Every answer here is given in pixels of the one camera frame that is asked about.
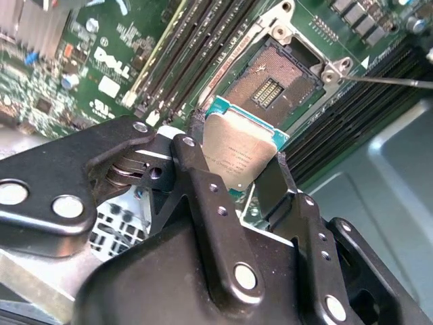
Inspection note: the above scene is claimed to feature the silver CPU green edge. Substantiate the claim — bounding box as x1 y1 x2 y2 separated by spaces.
202 95 291 198

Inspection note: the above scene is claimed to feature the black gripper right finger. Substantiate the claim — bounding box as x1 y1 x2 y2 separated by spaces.
252 152 433 325

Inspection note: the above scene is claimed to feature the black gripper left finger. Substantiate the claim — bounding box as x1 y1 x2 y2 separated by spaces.
0 108 267 306

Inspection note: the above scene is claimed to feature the wire locking lever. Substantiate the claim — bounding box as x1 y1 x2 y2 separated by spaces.
339 75 433 90

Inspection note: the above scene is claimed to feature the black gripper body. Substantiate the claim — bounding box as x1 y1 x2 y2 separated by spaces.
72 219 325 325

